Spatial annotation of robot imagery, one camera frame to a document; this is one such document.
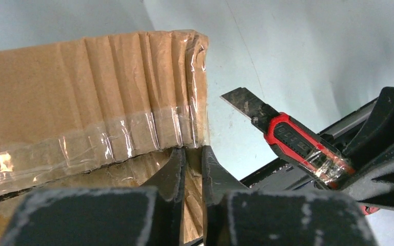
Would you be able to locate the red black utility knife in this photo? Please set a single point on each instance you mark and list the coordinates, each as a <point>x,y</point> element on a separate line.
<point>291,141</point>

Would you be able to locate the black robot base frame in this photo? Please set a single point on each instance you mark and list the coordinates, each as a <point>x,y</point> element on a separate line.
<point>281,174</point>

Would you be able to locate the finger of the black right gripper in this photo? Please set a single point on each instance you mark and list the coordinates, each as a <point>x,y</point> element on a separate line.
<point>371,152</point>

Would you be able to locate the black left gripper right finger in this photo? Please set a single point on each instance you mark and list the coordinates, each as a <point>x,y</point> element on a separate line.
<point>236,215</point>

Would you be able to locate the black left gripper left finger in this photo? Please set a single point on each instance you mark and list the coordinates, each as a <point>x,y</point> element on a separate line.
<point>150,214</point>

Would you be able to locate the brown cardboard express box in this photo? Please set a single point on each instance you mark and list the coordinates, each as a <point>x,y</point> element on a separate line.
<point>98,111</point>

